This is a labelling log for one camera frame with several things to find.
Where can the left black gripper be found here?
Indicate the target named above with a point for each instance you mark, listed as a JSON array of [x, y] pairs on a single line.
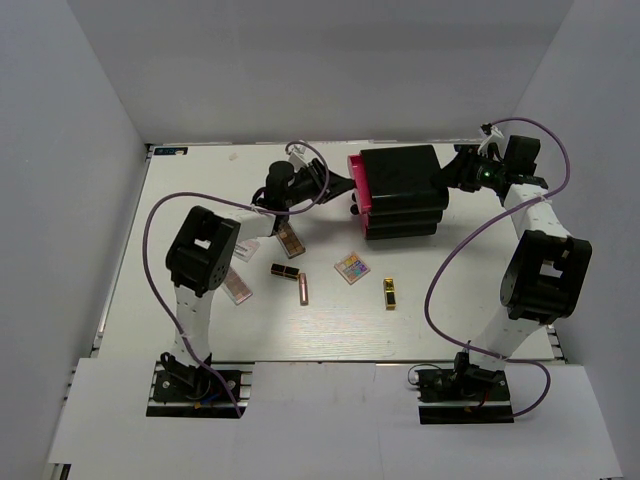
[[319, 180]]

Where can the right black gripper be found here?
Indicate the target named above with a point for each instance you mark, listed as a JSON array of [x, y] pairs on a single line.
[[458, 171]]

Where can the pink top drawer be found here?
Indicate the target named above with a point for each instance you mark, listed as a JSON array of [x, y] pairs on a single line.
[[361, 190]]

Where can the black drawer organizer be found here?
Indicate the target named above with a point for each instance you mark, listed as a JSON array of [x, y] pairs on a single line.
[[404, 202]]

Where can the rose gold lipstick tube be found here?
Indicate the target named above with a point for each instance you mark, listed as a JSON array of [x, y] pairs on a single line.
[[303, 289]]

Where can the gold black lipstick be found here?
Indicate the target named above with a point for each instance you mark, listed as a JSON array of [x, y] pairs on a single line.
[[284, 271], [389, 294]]

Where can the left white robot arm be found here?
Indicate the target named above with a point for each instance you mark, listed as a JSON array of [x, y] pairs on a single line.
[[200, 256]]

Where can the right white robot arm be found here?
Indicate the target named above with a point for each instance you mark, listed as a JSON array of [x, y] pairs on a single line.
[[544, 278]]

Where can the clear labelled makeup case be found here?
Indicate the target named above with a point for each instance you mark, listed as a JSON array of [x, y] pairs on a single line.
[[245, 250]]

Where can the brown eyeshadow palette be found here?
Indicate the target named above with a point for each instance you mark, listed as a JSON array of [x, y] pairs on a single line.
[[289, 241]]

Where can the colourful eyeshadow palette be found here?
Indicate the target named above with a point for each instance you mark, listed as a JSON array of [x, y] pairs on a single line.
[[352, 268]]

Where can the pink nude eyeshadow palette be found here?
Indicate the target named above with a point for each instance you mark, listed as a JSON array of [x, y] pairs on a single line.
[[235, 287]]

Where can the blue label sticker left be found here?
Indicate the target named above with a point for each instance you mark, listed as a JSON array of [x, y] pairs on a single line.
[[170, 151]]

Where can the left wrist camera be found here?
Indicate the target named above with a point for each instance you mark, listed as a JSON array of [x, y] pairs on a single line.
[[295, 151]]

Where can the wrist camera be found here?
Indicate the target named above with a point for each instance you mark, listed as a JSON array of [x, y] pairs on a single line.
[[491, 135], [295, 151]]

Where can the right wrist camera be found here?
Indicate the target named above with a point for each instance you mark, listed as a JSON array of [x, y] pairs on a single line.
[[491, 135]]

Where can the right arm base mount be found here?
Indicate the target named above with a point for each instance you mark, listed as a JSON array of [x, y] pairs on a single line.
[[462, 394]]

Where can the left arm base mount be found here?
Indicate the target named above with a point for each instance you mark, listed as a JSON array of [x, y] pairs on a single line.
[[180, 391]]

